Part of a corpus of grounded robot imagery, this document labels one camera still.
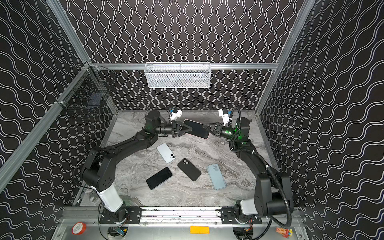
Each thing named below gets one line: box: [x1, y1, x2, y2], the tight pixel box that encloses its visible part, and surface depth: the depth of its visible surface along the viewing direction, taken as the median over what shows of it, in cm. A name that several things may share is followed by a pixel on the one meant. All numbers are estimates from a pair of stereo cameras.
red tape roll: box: [71, 222, 87, 235], surface depth 71 cm
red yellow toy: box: [275, 227, 294, 239], surface depth 69 cm
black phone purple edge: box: [183, 119, 211, 139], surface depth 76 cm
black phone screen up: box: [146, 167, 173, 190], surface depth 90 cm
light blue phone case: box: [206, 163, 227, 190], surface depth 90 cm
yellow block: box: [190, 225, 210, 234], surface depth 72 cm
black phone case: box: [177, 158, 202, 182], surface depth 93 cm
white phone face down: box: [156, 142, 176, 164], surface depth 97 cm
